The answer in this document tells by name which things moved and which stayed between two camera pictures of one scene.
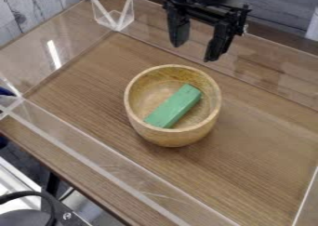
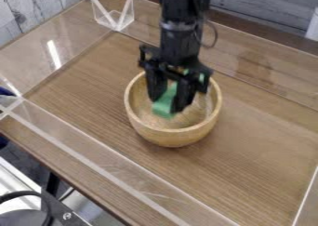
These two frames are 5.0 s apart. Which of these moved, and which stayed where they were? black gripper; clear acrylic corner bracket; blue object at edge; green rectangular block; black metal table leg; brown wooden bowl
Moved: green rectangular block; black gripper
Stayed: black metal table leg; clear acrylic corner bracket; blue object at edge; brown wooden bowl
